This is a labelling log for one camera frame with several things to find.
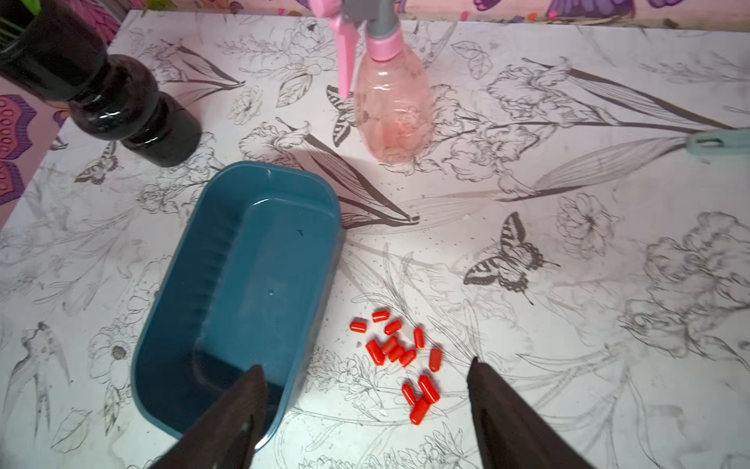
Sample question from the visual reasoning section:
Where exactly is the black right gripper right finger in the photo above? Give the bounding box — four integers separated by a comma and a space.
467, 358, 591, 468

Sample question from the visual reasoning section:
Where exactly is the teal storage box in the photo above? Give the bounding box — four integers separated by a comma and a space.
131, 161, 345, 443

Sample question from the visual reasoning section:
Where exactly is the black vase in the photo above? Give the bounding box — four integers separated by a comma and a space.
1, 1, 202, 167

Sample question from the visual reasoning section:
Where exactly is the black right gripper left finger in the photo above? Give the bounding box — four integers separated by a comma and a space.
154, 365, 269, 468

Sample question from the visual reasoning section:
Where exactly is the pink spray bottle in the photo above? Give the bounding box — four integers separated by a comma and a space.
308, 0, 434, 166

